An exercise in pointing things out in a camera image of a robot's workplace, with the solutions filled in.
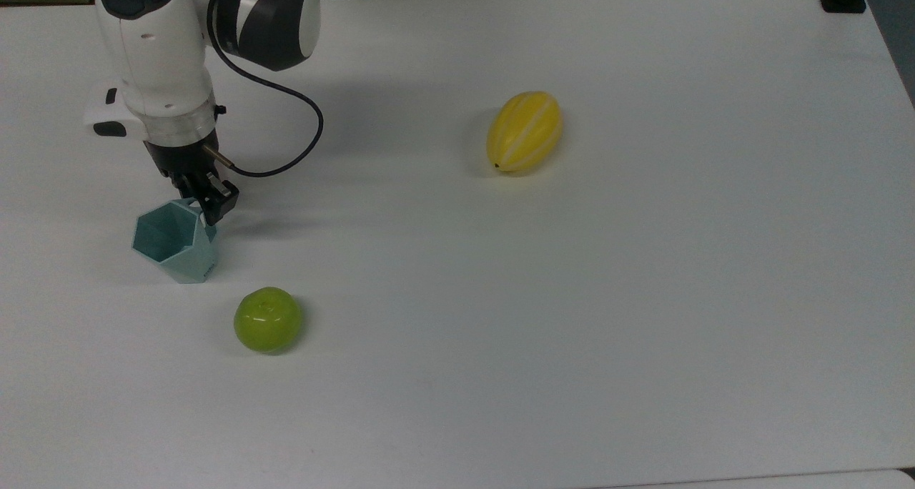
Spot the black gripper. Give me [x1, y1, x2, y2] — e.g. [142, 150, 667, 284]
[144, 133, 240, 226]

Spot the light blue hexagonal mug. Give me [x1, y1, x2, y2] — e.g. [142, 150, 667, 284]
[132, 198, 219, 285]

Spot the green apple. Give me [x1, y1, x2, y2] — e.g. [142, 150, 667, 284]
[233, 286, 303, 355]

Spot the yellow striped melon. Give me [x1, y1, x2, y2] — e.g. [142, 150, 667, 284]
[486, 91, 564, 174]

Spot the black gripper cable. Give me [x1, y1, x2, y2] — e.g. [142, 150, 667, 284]
[202, 0, 325, 179]

